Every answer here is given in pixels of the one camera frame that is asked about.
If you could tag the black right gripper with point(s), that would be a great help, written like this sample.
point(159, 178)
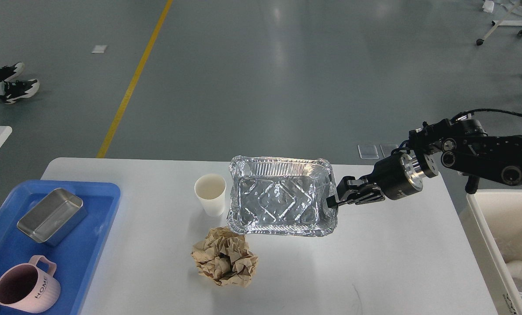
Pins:
point(395, 176)

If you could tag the aluminium foil tray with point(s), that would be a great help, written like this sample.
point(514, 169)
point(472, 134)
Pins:
point(281, 196)

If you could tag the white paper cup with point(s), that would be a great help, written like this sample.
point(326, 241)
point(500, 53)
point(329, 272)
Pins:
point(210, 191)

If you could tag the brown paper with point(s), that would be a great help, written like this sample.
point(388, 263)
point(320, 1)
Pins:
point(224, 257)

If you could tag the stainless steel rectangular container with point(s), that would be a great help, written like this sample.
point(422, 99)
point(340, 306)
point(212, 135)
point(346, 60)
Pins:
point(53, 218)

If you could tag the pink ribbed mug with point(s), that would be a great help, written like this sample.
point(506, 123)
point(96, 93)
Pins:
point(30, 287)

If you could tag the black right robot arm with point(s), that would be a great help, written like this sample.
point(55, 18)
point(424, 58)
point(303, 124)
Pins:
point(464, 147)

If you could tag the clear floor plate left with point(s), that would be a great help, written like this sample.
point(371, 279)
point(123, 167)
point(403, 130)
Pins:
point(369, 152)

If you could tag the clear floor plate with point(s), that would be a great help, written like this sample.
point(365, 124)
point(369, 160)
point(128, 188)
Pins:
point(369, 152)
point(386, 149)

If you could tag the clear floor plate right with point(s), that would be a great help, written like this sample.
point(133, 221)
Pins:
point(386, 149)

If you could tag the beige plastic bin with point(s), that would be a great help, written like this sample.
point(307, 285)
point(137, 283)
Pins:
point(492, 222)

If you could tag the blue plastic tray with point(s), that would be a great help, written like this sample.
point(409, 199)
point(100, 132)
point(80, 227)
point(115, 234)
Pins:
point(78, 253)

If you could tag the white paper scrap on floor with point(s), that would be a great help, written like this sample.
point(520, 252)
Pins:
point(99, 49)

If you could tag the seated person in black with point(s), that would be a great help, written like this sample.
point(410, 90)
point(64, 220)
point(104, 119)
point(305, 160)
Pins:
point(11, 89)

